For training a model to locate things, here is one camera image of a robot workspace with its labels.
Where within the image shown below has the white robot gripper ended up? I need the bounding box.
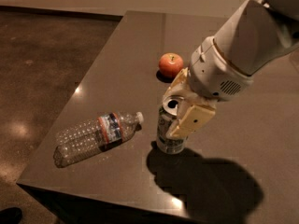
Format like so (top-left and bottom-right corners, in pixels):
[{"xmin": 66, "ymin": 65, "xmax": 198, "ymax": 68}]
[{"xmin": 163, "ymin": 36, "xmax": 253, "ymax": 139}]

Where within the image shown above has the green 7up soda can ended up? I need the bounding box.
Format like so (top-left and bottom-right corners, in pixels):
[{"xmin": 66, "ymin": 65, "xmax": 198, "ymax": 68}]
[{"xmin": 156, "ymin": 96, "xmax": 186, "ymax": 155}]

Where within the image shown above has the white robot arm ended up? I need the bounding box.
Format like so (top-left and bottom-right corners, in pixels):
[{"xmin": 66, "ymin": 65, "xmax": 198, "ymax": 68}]
[{"xmin": 164, "ymin": 0, "xmax": 299, "ymax": 139}]

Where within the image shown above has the clear plastic water bottle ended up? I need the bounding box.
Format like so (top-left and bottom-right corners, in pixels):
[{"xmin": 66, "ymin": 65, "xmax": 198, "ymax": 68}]
[{"xmin": 53, "ymin": 112, "xmax": 144, "ymax": 168}]

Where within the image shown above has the red apple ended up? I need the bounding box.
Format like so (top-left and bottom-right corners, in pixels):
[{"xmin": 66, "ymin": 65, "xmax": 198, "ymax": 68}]
[{"xmin": 158, "ymin": 53, "xmax": 184, "ymax": 78}]

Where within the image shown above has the black shoe tip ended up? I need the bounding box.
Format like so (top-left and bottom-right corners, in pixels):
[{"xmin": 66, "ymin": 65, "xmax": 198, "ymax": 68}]
[{"xmin": 0, "ymin": 207, "xmax": 22, "ymax": 224}]

